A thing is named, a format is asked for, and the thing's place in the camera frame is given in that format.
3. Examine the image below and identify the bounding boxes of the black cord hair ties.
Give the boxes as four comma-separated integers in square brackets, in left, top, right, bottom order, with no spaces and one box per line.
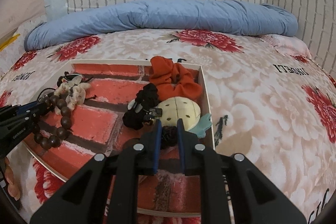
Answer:
[36,87,57,102]

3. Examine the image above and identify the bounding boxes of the brown wooden bead bracelet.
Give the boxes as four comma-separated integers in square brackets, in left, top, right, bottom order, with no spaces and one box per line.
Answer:
[32,94,74,150]

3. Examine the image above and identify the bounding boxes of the cream beaded scrunchie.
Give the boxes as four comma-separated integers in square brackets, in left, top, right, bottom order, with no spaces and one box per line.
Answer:
[54,74,91,111]

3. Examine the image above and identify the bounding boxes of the cream plush hair accessory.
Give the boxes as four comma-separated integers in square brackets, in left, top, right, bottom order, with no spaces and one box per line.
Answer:
[157,97,212,139]

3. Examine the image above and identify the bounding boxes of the orange fabric scrunchie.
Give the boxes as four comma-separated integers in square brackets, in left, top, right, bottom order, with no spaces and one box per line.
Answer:
[149,56,203,101]

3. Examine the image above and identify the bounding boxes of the person hand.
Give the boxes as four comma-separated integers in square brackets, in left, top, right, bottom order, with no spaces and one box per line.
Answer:
[5,157,21,201]

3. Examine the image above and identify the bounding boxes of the white tray brick lining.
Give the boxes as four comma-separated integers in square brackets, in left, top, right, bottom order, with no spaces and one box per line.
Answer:
[24,60,201,217]

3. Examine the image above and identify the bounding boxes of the yellow cloth strip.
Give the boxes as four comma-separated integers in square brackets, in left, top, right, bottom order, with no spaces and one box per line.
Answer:
[0,34,20,51]

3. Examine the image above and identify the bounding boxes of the floral bed blanket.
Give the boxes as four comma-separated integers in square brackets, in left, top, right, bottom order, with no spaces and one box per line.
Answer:
[1,29,335,223]

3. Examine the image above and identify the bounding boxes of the pink padded headboard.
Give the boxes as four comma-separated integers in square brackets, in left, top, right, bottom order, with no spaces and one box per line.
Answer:
[0,0,45,37]

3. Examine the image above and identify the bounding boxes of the pink pillow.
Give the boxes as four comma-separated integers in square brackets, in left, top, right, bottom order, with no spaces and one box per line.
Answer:
[259,34,312,59]

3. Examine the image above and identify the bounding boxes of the blue rolled duvet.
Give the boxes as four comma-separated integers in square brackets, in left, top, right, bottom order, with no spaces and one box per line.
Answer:
[24,0,298,52]

